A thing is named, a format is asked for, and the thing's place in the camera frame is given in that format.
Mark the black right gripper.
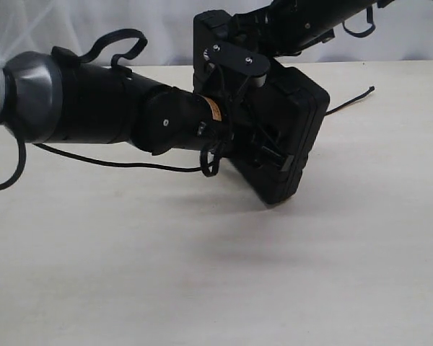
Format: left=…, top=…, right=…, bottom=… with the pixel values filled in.
left=230, top=3, right=335, bottom=57

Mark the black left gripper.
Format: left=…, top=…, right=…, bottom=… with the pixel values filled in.
left=201, top=68, right=289, bottom=173

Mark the black plastic carrying case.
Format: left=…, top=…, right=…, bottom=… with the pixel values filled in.
left=193, top=9, right=330, bottom=205

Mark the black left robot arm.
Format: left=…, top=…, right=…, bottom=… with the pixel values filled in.
left=0, top=48, right=287, bottom=174

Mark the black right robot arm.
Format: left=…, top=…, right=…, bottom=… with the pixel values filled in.
left=228, top=0, right=376, bottom=57

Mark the white curtain backdrop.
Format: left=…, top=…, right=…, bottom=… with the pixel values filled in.
left=0, top=0, right=433, bottom=68

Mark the black wrist camera mount plate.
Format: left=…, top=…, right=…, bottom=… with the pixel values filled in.
left=203, top=41, right=271, bottom=88

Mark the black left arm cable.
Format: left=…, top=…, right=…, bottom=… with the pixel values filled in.
left=0, top=27, right=221, bottom=192

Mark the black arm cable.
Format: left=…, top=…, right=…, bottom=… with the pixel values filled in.
left=342, top=6, right=377, bottom=39
left=0, top=27, right=221, bottom=192

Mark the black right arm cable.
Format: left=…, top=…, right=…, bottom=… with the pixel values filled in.
left=342, top=6, right=377, bottom=39

